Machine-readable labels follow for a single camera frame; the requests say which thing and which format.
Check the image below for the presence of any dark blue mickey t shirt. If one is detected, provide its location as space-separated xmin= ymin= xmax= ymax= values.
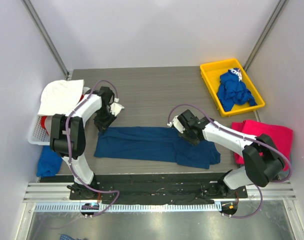
xmin=94 ymin=126 xmax=221 ymax=170

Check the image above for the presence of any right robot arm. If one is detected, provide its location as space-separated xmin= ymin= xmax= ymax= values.
xmin=172 ymin=109 xmax=286 ymax=198

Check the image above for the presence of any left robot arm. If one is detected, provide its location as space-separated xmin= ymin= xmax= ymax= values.
xmin=49 ymin=86 xmax=118 ymax=200

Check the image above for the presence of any white t shirt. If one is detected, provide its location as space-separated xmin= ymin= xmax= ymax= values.
xmin=37 ymin=79 xmax=84 ymax=116

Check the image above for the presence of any royal blue t shirt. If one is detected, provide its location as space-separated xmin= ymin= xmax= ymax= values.
xmin=216 ymin=68 xmax=257 ymax=112

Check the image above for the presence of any red t shirt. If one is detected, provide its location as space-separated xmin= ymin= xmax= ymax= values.
xmin=40 ymin=94 xmax=85 ymax=131

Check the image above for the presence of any yellow plastic tray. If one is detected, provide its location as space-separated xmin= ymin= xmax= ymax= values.
xmin=200 ymin=58 xmax=265 ymax=117

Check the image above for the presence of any white plastic laundry basket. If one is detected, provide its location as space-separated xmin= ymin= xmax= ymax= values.
xmin=27 ymin=86 xmax=92 ymax=146

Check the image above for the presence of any blue folded t shirt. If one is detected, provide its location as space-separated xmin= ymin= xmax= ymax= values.
xmin=36 ymin=145 xmax=63 ymax=178

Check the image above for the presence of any pink folded t shirt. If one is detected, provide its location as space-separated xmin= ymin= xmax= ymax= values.
xmin=231 ymin=119 xmax=294 ymax=172

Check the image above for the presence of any grey folded t shirt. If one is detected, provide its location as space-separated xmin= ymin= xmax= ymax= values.
xmin=278 ymin=169 xmax=292 ymax=182

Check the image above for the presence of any checkered cloth bottom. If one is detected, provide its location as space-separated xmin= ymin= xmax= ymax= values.
xmin=59 ymin=234 xmax=87 ymax=240

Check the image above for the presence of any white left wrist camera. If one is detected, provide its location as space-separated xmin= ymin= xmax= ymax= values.
xmin=109 ymin=98 xmax=125 ymax=117

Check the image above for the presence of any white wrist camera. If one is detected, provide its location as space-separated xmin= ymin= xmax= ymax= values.
xmin=109 ymin=98 xmax=125 ymax=117
xmin=167 ymin=115 xmax=186 ymax=134

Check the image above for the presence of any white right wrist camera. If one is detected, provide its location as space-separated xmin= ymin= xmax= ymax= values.
xmin=167 ymin=115 xmax=186 ymax=134

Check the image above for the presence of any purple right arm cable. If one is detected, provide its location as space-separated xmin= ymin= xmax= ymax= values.
xmin=167 ymin=103 xmax=293 ymax=220

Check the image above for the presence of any aluminium frame post left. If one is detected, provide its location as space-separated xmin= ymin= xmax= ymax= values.
xmin=21 ymin=0 xmax=70 ymax=80

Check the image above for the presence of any aluminium frame post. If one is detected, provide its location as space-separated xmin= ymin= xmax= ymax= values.
xmin=21 ymin=0 xmax=70 ymax=80
xmin=243 ymin=0 xmax=289 ymax=71

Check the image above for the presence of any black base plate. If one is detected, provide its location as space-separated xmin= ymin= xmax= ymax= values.
xmin=69 ymin=173 xmax=248 ymax=205

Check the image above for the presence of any slotted cable duct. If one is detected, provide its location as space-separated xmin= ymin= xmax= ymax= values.
xmin=34 ymin=202 xmax=222 ymax=213

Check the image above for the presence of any aluminium frame post right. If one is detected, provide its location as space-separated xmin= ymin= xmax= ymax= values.
xmin=243 ymin=0 xmax=289 ymax=71

